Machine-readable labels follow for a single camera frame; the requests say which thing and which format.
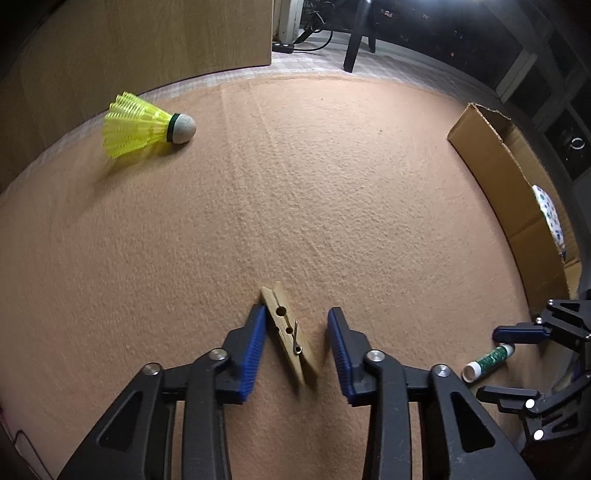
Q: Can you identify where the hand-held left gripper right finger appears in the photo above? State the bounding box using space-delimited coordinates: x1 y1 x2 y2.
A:
327 307 536 480

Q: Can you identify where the white window post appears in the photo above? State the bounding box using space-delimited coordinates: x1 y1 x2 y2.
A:
272 0 303 43

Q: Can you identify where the patterned white tissue pack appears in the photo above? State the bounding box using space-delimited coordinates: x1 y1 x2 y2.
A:
531 185 568 259

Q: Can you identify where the wooden clothespin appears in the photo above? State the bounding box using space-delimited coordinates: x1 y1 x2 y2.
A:
259 282 319 386

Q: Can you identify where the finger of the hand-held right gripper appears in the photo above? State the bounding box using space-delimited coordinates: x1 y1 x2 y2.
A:
475 385 591 446
492 299 591 356

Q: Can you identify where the black tripod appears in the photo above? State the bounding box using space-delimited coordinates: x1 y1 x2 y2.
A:
344 0 377 73

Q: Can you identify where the bundle of black cables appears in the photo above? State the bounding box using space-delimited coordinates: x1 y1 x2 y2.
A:
295 0 335 49

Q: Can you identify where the yellow shuttlecock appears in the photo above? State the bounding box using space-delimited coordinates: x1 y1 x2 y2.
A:
102 91 198 160

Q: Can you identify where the brown cardboard box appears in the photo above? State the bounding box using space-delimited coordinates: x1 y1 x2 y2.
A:
447 102 583 319

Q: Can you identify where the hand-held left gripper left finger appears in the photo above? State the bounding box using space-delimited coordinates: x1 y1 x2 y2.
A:
58 304 269 480

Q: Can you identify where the green and white lip balm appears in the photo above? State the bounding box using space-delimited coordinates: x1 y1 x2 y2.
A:
463 344 515 384

